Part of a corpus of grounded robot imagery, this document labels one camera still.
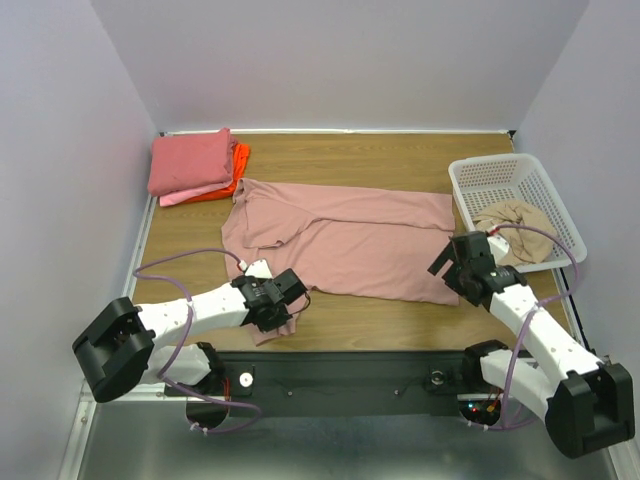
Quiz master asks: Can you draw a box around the folded red-pink t-shirt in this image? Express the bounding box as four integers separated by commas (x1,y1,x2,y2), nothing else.
147,128,236,197

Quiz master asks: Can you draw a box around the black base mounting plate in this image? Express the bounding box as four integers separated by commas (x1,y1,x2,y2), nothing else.
164,349,516,419

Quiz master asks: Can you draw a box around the folded light pink t-shirt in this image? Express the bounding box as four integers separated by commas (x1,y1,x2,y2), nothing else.
159,179,237,207

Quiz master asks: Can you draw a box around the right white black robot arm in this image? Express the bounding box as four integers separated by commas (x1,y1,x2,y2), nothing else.
428,227,635,459

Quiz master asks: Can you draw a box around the dusty pink graphic t-shirt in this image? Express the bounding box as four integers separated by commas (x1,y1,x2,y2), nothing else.
221,177,460,348

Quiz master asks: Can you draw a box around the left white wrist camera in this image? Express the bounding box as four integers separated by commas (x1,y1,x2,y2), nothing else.
236,259,273,279

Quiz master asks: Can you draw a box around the folded orange t-shirt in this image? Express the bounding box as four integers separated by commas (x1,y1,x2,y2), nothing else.
187,143,252,204

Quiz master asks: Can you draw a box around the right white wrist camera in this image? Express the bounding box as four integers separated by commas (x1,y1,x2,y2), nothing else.
487,228,510,262

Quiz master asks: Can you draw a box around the white plastic laundry basket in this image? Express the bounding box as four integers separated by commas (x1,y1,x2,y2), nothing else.
448,153,587,273

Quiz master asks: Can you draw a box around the beige crumpled shirt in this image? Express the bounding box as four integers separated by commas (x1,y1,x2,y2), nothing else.
473,199,557,267

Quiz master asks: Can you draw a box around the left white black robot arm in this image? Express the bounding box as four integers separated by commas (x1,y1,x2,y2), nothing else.
72,261,308,403

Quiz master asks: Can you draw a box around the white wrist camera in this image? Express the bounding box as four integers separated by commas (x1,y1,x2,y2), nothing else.
236,259,273,279
487,228,510,262

